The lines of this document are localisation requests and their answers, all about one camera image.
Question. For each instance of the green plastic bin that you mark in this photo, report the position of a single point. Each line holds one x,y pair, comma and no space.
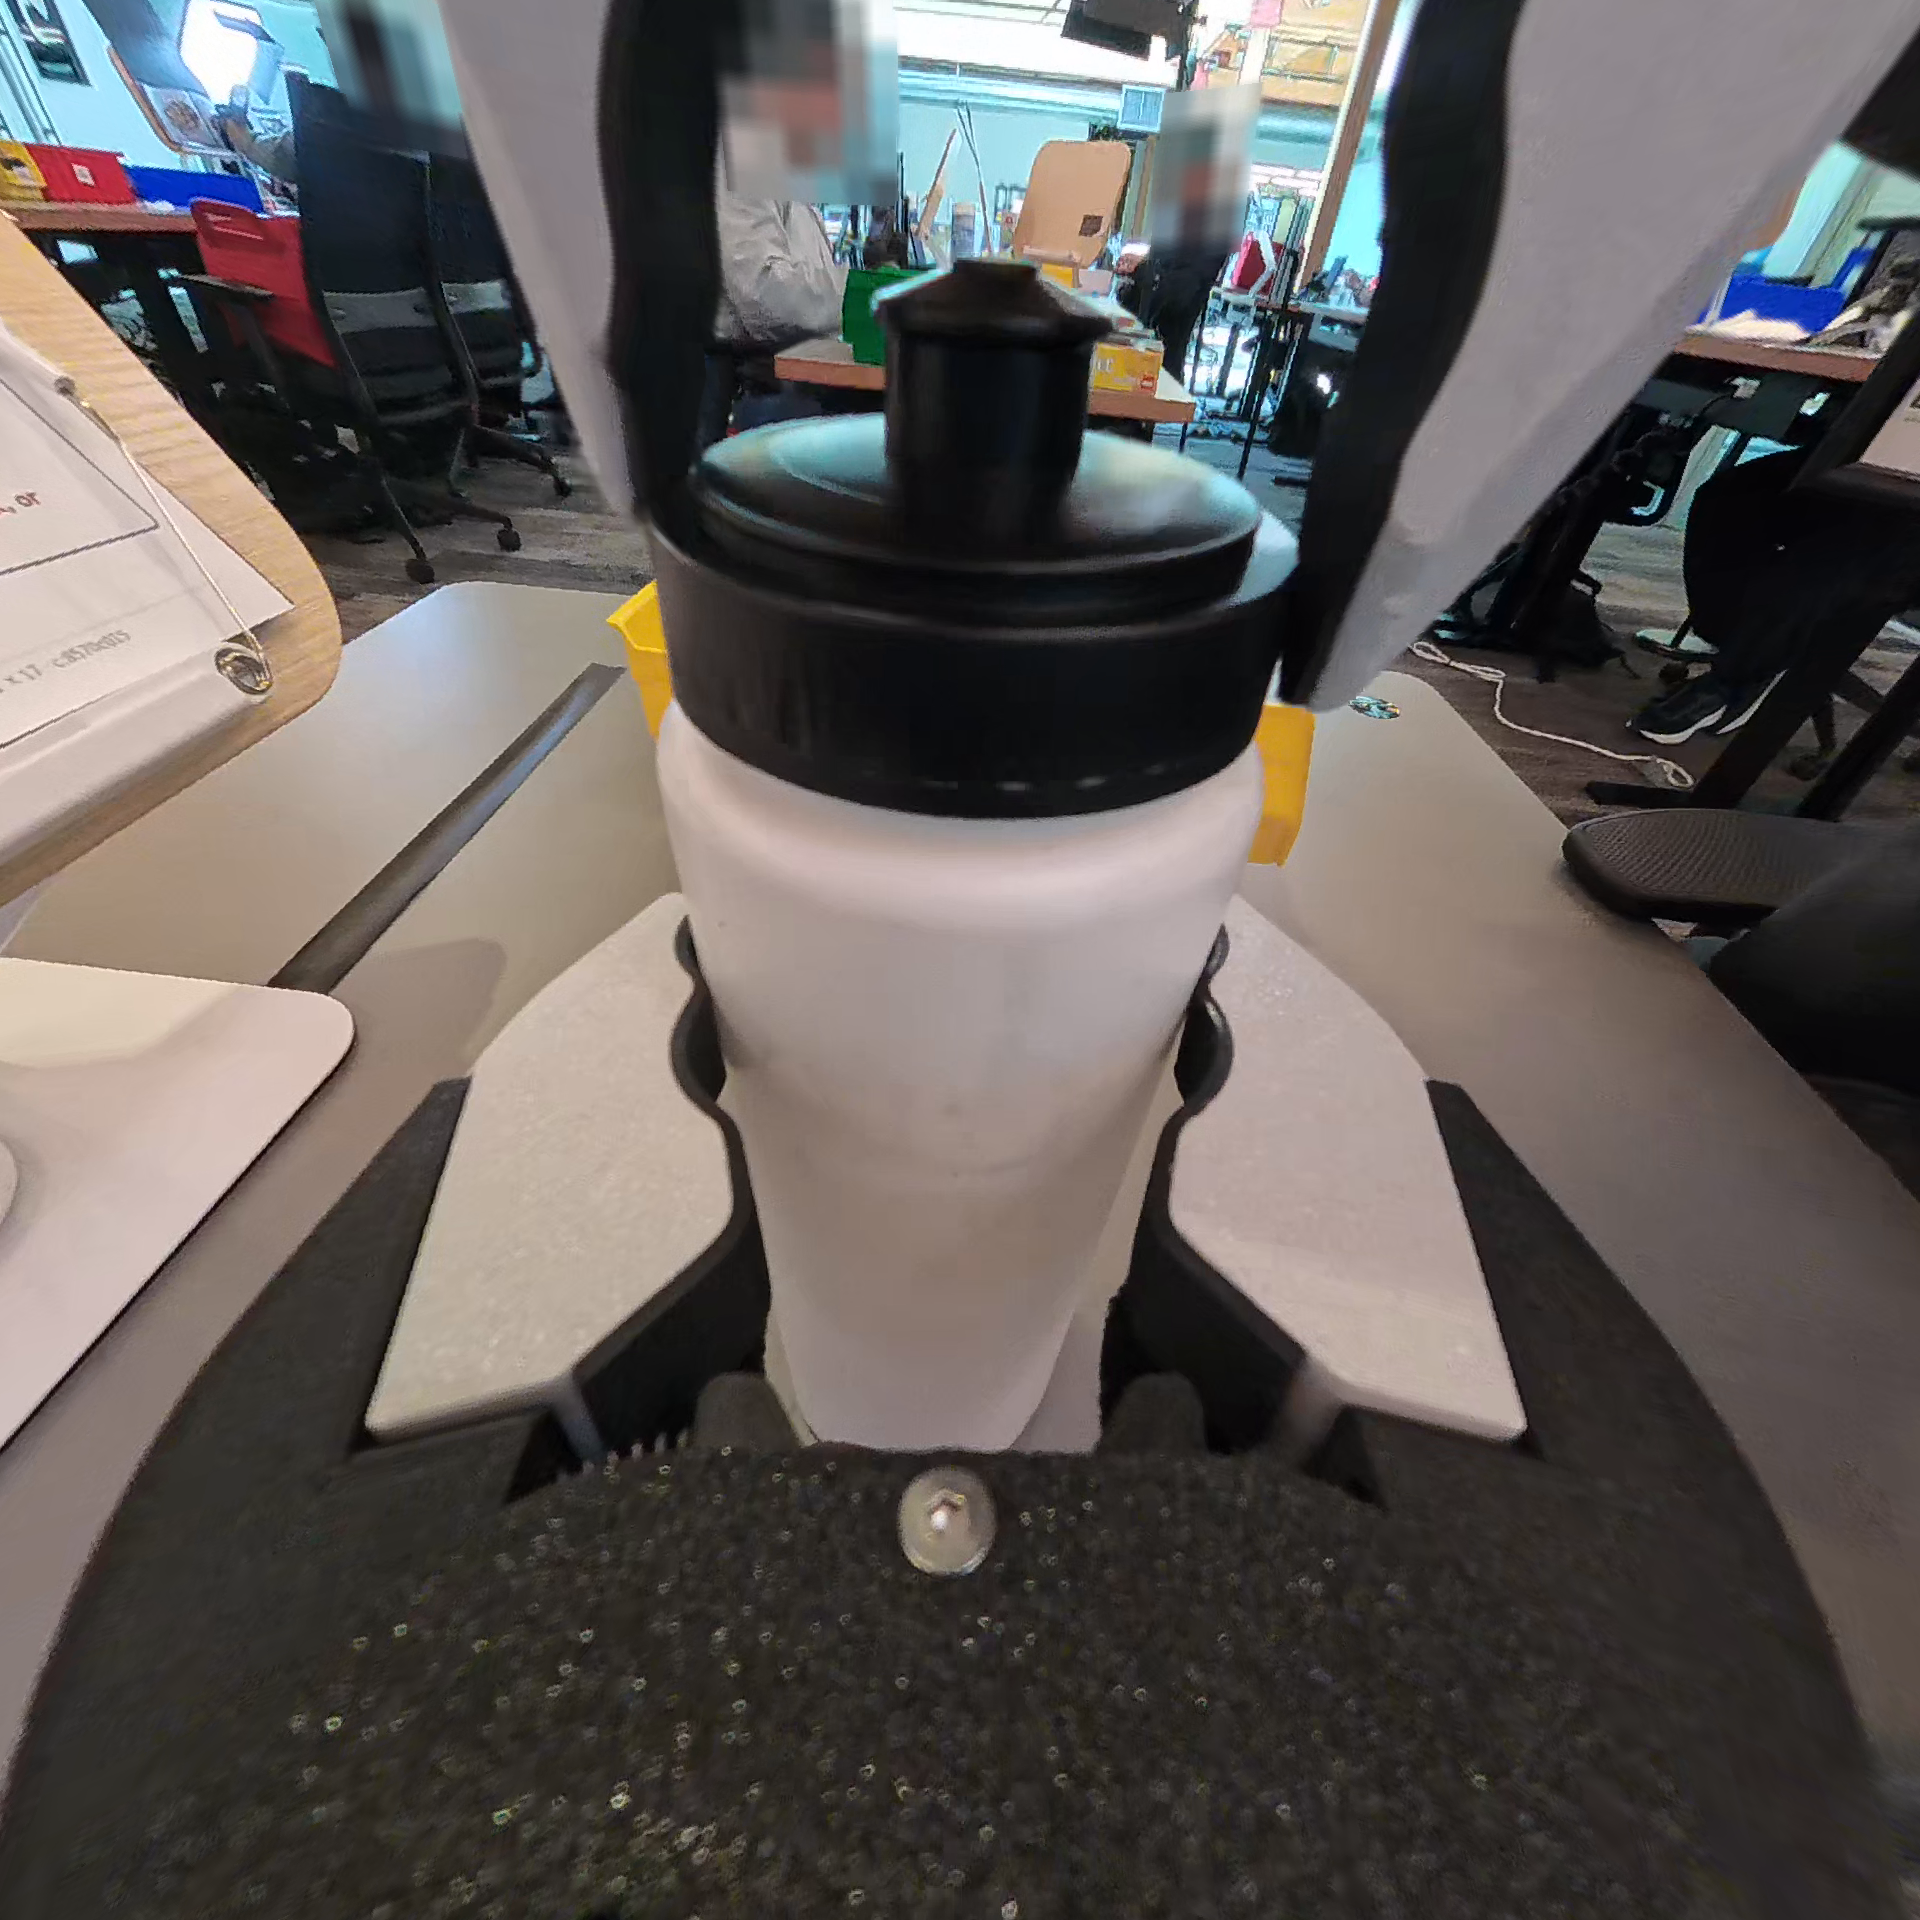
870,314

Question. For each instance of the wooden instruction board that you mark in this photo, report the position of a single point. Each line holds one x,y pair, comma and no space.
151,407

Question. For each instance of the small yellow bin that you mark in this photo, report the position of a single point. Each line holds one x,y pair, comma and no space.
14,175

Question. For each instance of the wooden board on stand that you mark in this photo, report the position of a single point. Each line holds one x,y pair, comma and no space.
1073,195

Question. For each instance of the red office chair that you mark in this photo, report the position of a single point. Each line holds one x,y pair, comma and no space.
263,285

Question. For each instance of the instruction board on stand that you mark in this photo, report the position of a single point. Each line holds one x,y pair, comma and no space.
89,597

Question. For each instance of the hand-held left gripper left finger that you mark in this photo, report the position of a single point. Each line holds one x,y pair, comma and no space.
556,1198

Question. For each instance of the small blue bin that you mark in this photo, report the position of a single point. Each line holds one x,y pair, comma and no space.
194,188

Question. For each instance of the yellow toy box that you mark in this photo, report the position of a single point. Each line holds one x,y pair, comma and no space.
1126,362

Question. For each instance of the black bottle lid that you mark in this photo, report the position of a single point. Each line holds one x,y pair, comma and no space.
974,659

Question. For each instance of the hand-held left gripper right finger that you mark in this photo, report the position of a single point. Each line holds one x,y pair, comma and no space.
1335,1214

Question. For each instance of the wooden table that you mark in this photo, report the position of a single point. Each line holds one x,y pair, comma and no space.
812,362
1800,361

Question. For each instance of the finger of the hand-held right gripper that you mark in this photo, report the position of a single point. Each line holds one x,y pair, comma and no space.
1573,227
556,180

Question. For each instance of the black mesh office chair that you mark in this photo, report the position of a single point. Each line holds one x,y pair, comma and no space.
1678,864

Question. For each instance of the yellow plastic bin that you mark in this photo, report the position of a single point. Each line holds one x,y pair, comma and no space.
1283,782

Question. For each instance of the small red bin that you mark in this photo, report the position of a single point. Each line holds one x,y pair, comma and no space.
81,175

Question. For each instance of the white plastic bottle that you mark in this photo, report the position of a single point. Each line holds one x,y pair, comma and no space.
960,973

